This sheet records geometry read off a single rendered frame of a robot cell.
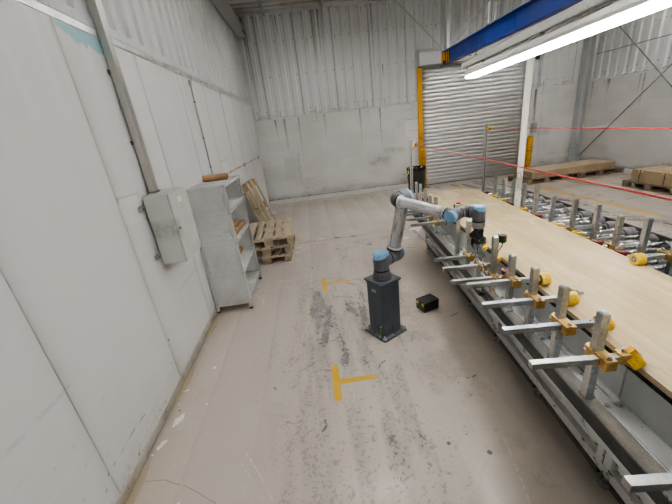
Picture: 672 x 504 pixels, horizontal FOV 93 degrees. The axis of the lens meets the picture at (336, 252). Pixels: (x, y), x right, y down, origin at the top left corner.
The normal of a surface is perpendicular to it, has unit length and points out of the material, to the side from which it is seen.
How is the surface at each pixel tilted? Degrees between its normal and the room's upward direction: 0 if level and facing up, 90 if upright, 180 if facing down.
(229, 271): 90
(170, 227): 90
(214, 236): 90
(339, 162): 90
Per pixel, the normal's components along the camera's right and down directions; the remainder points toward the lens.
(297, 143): 0.09, 0.35
